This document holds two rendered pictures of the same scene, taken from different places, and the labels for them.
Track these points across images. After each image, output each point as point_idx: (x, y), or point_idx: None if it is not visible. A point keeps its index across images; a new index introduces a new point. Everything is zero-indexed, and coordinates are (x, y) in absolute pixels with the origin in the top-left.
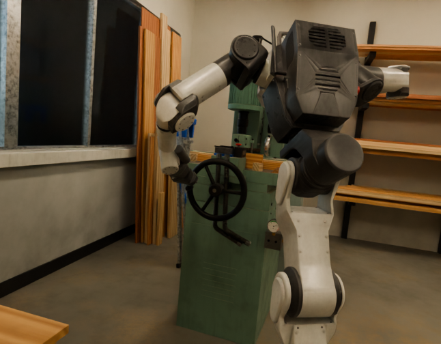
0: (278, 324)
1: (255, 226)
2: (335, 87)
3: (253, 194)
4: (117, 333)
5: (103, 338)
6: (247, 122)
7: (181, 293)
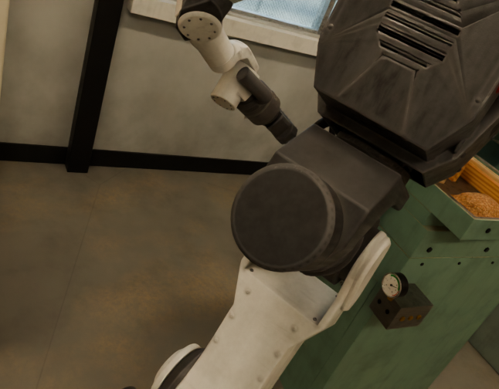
0: None
1: (381, 266)
2: (429, 55)
3: (403, 214)
4: (182, 276)
5: (164, 270)
6: None
7: None
